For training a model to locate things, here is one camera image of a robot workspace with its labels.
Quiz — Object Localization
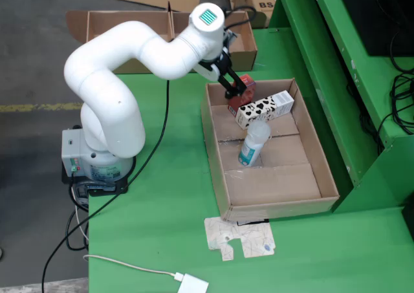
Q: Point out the grey base control box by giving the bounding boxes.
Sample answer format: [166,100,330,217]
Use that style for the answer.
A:
[61,127,94,179]

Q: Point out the black looped cable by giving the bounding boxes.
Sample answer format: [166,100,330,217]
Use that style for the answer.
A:
[65,189,90,252]

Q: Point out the divided cardboard box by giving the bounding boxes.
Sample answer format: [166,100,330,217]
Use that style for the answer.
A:
[65,1,268,76]

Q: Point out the white adapter cable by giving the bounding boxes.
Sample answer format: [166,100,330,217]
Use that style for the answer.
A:
[83,254,186,281]

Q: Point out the shallow cardboard tray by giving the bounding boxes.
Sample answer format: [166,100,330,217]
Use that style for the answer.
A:
[200,78,340,222]

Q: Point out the flattened patterned carton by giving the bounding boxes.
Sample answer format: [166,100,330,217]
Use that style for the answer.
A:
[203,215,277,262]

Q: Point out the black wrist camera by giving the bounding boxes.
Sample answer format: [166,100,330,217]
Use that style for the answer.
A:
[223,29,239,53]

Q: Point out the black cable bundle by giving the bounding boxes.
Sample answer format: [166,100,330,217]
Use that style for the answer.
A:
[375,30,414,155]

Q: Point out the cow print carton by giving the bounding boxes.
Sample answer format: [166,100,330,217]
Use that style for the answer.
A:
[235,91,295,131]

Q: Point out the long black arm cable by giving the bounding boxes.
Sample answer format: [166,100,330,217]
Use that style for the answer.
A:
[41,78,171,293]

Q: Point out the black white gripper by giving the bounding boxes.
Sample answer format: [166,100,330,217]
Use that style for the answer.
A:
[193,45,248,100]

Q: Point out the green metal shelf frame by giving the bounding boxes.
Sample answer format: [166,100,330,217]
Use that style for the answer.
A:
[268,0,414,215]

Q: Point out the red small carton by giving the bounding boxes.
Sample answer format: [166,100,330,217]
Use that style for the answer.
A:
[228,74,257,118]

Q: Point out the white bottle teal label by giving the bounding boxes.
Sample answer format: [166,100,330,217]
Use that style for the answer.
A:
[238,120,272,168]

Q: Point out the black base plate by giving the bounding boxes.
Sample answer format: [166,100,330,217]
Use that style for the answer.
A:
[61,124,129,197]

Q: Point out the black camera cable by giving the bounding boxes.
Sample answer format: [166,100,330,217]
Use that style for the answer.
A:
[223,5,258,32]

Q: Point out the black monitor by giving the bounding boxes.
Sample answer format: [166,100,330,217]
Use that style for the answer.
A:
[334,0,414,57]

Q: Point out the white power adapter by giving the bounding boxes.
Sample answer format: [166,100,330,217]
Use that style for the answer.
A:
[177,273,210,293]

